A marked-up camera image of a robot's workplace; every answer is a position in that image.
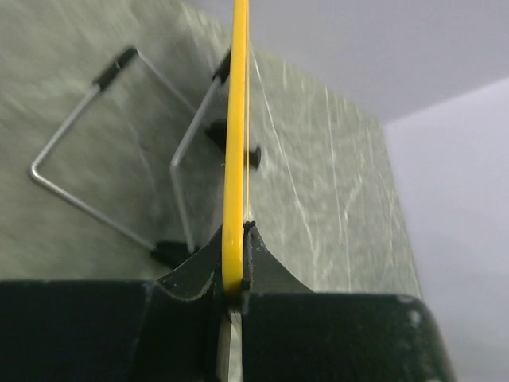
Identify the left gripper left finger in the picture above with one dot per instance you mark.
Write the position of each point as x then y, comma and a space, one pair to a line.
167, 329

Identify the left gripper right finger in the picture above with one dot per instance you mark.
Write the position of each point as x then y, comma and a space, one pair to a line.
291, 333

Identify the yellow framed whiteboard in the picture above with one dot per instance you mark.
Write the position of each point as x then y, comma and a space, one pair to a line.
233, 190

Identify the wire whiteboard stand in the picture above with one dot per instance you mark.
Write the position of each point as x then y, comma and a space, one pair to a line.
140, 158

